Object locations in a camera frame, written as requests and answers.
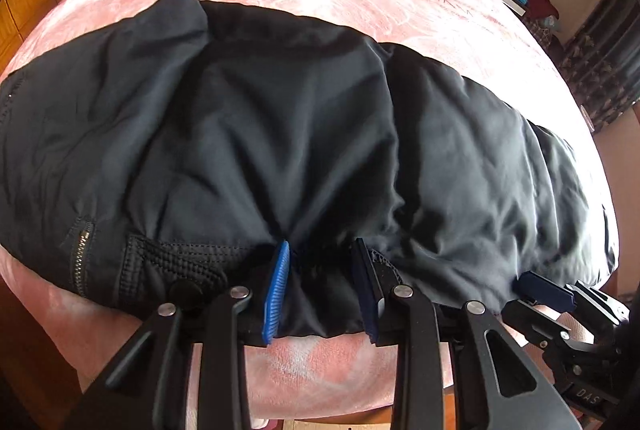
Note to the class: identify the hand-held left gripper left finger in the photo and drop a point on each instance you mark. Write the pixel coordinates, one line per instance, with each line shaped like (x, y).
(278, 290)

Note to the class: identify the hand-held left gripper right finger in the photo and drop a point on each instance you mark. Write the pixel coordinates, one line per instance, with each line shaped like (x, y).
(364, 290)

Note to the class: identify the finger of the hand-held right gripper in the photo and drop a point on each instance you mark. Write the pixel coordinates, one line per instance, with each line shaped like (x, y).
(542, 291)
(525, 317)

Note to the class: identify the black jacket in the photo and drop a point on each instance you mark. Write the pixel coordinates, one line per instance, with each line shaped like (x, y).
(280, 150)

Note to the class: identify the dark patterned curtain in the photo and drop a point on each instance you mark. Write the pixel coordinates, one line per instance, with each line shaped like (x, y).
(600, 60)

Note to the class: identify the red cloth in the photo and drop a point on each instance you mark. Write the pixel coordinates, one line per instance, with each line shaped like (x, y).
(537, 2)

